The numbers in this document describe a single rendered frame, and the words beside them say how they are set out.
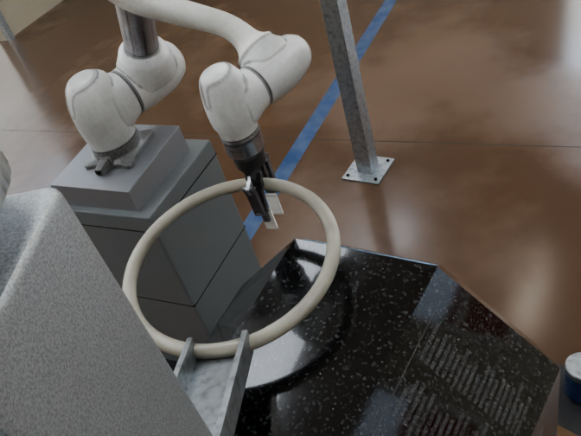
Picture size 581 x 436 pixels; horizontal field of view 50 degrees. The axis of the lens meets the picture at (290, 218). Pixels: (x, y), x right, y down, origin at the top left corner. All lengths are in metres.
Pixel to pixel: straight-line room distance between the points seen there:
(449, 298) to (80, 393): 0.94
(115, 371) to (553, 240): 2.22
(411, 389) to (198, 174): 1.12
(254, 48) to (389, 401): 0.78
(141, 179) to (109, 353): 1.36
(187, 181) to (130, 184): 0.21
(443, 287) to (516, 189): 1.58
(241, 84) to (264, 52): 0.11
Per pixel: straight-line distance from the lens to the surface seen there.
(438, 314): 1.31
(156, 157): 1.96
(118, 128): 1.94
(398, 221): 2.77
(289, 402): 1.20
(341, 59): 2.73
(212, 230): 2.14
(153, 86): 1.96
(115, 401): 0.58
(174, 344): 1.24
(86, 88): 1.90
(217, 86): 1.29
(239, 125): 1.33
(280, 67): 1.37
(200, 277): 2.12
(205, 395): 1.14
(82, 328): 0.54
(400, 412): 1.20
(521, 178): 2.93
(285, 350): 1.27
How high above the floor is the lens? 1.84
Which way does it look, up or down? 39 degrees down
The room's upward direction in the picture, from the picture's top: 18 degrees counter-clockwise
